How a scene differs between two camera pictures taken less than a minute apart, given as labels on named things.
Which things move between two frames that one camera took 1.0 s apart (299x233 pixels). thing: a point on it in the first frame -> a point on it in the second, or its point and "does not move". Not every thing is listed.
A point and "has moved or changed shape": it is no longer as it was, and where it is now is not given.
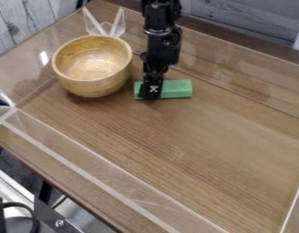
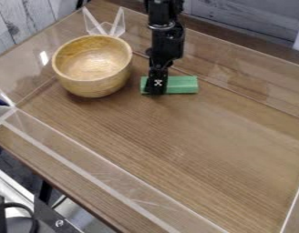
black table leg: (45, 193) does not move
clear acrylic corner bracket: (113, 28) does not move
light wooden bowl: (90, 65) does not move
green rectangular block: (173, 88) has moved or changed shape
